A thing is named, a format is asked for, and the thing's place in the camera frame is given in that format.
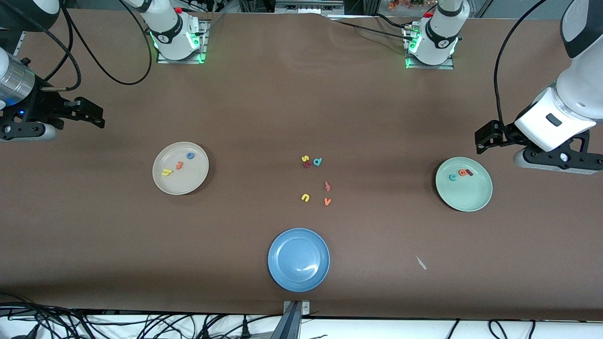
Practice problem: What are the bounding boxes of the light green round plate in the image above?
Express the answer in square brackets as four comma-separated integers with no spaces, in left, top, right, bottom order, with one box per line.
[435,157,493,212]

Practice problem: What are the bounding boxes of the silver metal equipment rack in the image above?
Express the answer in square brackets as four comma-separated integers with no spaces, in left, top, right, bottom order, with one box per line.
[275,0,345,15]

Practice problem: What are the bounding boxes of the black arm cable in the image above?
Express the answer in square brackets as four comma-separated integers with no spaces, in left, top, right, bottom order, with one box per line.
[40,0,154,91]
[493,0,549,128]

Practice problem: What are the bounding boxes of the brown table cover mat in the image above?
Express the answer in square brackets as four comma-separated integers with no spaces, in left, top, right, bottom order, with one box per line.
[0,7,603,322]

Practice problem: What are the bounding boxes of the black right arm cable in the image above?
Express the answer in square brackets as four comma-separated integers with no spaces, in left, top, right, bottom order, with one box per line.
[40,0,154,91]

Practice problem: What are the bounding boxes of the grey camera stand bracket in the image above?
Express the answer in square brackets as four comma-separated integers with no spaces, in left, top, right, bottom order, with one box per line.
[271,300,311,339]

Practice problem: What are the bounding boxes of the beige round plate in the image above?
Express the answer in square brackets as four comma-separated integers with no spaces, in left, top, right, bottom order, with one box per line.
[152,142,210,195]

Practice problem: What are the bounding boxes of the blue round plate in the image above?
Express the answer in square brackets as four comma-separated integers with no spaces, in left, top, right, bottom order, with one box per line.
[268,228,330,292]

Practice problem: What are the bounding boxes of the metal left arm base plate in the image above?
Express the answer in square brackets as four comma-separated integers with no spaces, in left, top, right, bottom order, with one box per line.
[404,24,455,70]

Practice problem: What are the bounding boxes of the orange decorative items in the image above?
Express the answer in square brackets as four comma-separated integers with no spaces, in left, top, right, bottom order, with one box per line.
[387,0,426,11]

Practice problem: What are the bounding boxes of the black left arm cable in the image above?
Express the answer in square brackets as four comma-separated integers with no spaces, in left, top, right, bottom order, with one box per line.
[493,0,549,128]

